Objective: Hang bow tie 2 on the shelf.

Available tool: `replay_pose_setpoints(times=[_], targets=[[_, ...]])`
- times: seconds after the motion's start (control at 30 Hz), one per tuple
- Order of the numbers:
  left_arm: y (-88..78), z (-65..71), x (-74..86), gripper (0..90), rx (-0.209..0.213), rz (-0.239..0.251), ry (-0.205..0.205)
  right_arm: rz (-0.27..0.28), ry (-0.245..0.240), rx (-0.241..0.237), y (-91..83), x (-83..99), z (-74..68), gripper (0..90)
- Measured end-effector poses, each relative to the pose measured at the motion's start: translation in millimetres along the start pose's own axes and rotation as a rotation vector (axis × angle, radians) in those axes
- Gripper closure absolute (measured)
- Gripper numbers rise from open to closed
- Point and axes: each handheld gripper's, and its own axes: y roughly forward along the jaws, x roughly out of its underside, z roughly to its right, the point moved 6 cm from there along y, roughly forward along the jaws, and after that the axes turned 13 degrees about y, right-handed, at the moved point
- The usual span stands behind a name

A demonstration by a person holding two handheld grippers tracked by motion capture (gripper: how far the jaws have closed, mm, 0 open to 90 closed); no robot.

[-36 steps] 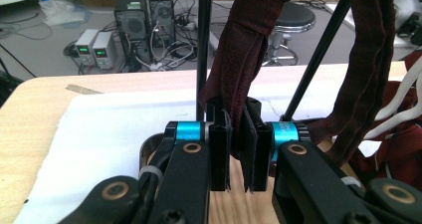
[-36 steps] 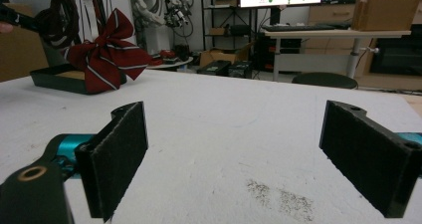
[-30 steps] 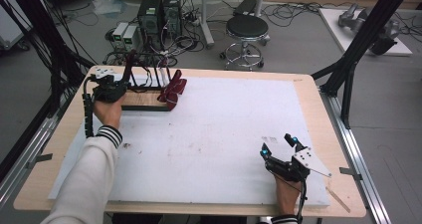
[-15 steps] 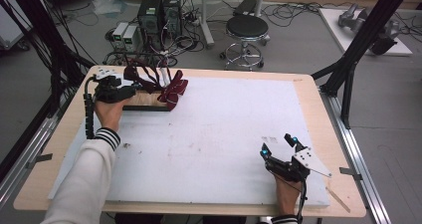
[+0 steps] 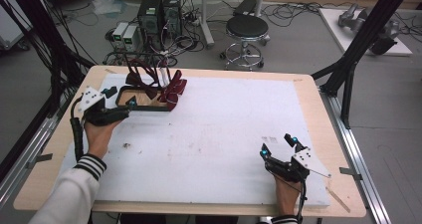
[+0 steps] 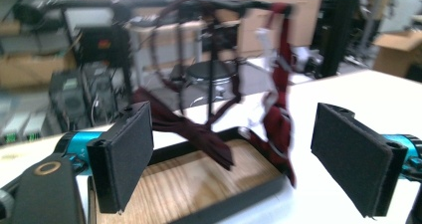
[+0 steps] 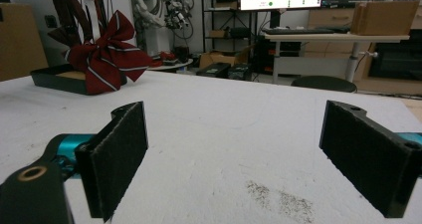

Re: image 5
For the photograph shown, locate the black frame post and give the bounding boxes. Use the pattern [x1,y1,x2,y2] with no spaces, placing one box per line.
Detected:
[311,0,416,130]

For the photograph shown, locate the white foam mat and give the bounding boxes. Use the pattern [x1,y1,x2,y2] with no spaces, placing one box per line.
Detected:
[59,73,331,208]

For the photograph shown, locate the loose black floor cables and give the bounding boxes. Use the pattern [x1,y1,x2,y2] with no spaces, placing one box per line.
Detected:
[261,0,333,28]

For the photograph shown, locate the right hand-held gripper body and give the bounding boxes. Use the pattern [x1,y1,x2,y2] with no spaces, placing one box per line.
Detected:
[264,146,332,184]

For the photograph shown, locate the tangle of floor cables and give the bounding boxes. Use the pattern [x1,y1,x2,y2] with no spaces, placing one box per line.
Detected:
[102,0,207,69]

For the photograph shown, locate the large black computer tower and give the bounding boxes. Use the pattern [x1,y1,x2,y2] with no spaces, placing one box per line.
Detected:
[136,0,164,51]

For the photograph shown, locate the person's left hand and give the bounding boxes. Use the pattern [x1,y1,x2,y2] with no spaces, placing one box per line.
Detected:
[83,117,123,160]

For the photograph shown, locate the white power supply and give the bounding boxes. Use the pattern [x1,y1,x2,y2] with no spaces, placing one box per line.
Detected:
[111,21,130,51]
[121,25,142,53]

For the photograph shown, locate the person's right hand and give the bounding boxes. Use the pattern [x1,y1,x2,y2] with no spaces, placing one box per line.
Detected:
[273,175,303,217]

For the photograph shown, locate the slim black computer tower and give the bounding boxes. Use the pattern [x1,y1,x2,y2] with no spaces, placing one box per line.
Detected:
[161,0,183,38]

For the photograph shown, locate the black round stool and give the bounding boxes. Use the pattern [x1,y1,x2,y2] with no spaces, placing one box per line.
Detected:
[219,13,272,71]

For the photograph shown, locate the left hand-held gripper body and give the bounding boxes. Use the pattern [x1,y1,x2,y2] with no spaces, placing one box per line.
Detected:
[78,86,131,127]

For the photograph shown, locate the white floor board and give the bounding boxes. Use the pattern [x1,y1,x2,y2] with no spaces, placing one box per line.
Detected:
[317,7,414,57]

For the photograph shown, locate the black frame with cables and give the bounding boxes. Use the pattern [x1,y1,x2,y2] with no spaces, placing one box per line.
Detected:
[0,0,98,119]

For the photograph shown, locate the grey metal bracket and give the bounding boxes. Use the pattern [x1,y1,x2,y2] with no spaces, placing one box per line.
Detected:
[25,152,55,170]
[338,166,363,182]

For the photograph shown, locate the black rack with wooden base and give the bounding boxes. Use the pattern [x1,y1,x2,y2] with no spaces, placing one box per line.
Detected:
[114,51,174,113]

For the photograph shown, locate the aluminium rail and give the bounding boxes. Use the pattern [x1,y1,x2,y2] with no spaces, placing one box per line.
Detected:
[0,113,62,202]
[318,87,393,224]

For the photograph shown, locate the wooden table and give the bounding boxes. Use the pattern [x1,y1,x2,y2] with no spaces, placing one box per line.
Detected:
[13,65,367,219]

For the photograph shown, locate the hand-held gripper cable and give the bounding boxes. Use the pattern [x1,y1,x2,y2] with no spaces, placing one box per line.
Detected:
[69,96,86,162]
[266,169,308,224]

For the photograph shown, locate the right hand-held gripper cable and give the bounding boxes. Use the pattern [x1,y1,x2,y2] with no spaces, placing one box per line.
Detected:
[266,169,308,224]

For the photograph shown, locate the left hand-held gripper cable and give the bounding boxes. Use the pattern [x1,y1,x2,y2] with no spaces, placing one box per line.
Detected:
[69,96,86,162]

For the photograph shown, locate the thin wooden stick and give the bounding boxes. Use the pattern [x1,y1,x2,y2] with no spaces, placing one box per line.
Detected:
[325,186,352,214]

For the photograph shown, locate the striped dark red bow tie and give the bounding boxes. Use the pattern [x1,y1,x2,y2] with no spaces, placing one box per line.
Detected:
[156,58,189,112]

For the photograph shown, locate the flat black box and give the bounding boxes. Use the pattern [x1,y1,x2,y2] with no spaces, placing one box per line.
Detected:
[232,0,259,17]

